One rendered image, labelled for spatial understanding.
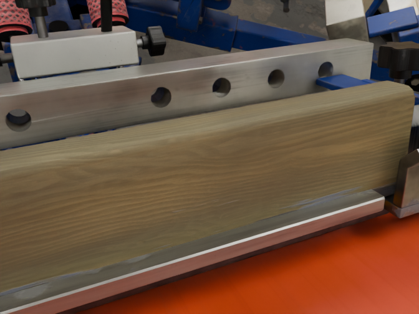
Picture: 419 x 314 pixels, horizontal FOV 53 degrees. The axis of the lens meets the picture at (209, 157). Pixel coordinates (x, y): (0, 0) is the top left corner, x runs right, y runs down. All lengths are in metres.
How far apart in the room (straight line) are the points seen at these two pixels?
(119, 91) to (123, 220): 0.22
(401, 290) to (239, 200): 0.11
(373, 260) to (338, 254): 0.02
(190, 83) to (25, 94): 0.16
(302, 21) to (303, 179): 2.55
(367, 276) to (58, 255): 0.18
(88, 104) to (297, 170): 0.23
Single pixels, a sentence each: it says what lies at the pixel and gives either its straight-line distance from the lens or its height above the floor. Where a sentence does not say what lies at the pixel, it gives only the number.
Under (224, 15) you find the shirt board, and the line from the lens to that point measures 0.96.
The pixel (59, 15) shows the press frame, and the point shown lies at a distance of 0.75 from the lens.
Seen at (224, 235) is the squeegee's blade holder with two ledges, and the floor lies 1.24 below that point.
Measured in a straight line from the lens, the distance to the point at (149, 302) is 0.27.
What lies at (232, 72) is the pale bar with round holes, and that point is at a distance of 0.46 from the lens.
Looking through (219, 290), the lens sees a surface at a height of 1.20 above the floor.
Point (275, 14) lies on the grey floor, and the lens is 2.78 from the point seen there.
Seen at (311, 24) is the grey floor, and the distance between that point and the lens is 2.80.
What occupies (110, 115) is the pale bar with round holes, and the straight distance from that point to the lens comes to 0.43.
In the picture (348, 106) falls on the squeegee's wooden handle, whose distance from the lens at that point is 0.27.
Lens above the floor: 1.45
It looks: 52 degrees down
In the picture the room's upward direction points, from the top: 15 degrees clockwise
